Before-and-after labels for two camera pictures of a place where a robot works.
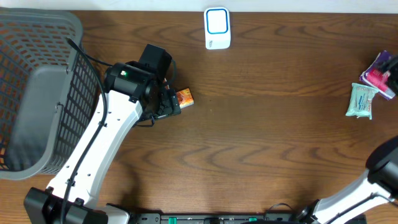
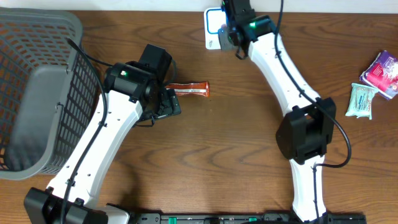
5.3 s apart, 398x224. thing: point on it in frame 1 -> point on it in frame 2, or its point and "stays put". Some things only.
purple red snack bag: x=376 y=78 stays put
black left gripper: x=171 y=101 stays put
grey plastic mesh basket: x=48 y=89 stays put
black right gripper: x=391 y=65 -> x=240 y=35
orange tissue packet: x=185 y=98 -> x=225 y=42
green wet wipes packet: x=360 y=103 stays put
